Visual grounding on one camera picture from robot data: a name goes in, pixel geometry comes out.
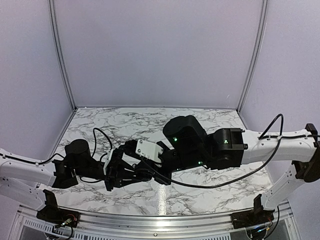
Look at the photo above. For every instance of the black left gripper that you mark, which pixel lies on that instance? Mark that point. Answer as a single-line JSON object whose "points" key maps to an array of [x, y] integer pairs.
{"points": [[117, 179]]}

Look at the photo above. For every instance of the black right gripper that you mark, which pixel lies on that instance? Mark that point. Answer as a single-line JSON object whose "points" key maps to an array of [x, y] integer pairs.
{"points": [[151, 164]]}

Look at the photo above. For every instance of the black round disc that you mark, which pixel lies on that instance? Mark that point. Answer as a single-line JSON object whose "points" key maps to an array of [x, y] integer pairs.
{"points": [[144, 175]]}

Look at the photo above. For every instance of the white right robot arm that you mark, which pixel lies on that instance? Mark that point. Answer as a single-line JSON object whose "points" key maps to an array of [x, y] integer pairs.
{"points": [[234, 147]]}

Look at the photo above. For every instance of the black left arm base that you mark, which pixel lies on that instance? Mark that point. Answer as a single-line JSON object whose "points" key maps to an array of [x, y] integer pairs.
{"points": [[54, 214]]}

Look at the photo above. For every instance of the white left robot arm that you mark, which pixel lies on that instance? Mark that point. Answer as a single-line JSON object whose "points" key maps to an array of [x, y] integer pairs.
{"points": [[18, 174]]}

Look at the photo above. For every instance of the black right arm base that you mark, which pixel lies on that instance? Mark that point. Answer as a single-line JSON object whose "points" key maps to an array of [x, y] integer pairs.
{"points": [[257, 215]]}

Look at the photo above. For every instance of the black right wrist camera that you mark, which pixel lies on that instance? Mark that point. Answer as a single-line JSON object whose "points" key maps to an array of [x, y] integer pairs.
{"points": [[130, 147]]}

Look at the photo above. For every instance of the aluminium front rail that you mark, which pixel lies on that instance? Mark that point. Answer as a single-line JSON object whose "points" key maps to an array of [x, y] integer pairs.
{"points": [[103, 226]]}

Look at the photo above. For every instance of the right aluminium frame post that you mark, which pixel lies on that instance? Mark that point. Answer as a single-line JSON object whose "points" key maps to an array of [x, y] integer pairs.
{"points": [[255, 55]]}

